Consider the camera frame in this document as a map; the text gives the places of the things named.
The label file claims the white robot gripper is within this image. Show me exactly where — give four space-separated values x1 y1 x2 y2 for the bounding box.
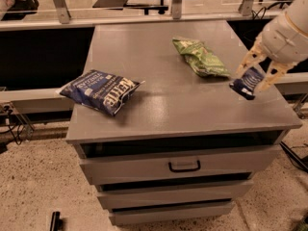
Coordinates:
236 12 308 91

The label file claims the dark blue rxbar wrapper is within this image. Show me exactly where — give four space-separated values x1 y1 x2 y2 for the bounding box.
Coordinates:
229 67 264 100

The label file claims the green chip bag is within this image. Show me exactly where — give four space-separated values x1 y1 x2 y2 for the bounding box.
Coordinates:
172 38 230 78

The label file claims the blue kettle chip bag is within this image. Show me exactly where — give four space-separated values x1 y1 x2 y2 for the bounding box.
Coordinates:
56 69 141 116

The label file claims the grey drawer cabinet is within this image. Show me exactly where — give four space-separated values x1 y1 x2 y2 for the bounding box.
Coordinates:
66 20 300 215

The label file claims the black office chair base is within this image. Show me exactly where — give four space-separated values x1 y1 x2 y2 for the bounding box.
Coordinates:
123 0 168 15

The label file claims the middle grey drawer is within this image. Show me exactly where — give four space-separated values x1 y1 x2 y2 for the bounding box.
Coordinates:
97 180 253 211

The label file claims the grey drawer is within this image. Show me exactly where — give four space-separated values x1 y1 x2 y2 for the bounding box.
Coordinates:
80 145 280 185
97 180 253 211
109 201 234 226

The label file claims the top grey drawer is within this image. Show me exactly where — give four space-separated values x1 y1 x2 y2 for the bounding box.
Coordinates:
80 145 280 185

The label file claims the bottom grey drawer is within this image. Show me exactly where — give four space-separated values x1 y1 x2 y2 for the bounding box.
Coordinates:
109 201 234 226

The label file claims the grey metal railing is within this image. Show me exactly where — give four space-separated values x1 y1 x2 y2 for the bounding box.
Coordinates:
0 0 282 32

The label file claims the black floor object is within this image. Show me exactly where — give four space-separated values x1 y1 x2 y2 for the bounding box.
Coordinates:
49 211 64 231

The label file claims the black cable right floor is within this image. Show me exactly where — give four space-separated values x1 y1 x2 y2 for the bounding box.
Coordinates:
279 141 308 174

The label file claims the black drawer handle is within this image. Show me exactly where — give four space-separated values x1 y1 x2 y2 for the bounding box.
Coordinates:
167 160 201 173

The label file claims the black cables left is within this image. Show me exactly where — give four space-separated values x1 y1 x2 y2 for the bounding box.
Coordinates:
0 101 36 154

